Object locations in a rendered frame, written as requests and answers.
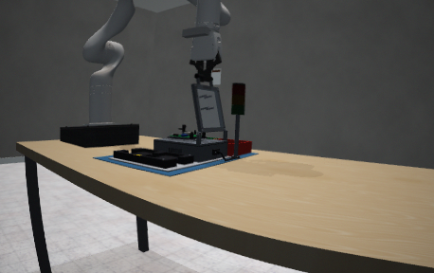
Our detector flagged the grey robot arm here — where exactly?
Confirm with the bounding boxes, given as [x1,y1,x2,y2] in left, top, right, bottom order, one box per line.
[82,0,231,126]

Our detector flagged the red bin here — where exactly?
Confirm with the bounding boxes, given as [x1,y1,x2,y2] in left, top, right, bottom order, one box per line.
[216,138,252,156]

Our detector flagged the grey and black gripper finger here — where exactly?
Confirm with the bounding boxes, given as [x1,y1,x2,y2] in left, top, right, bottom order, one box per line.
[190,60,204,75]
[204,52,222,82]

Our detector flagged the green circuit board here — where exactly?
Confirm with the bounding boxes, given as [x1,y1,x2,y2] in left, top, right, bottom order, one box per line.
[170,132,190,137]

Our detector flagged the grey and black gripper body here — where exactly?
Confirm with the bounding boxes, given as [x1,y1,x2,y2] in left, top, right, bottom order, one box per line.
[190,31,222,61]

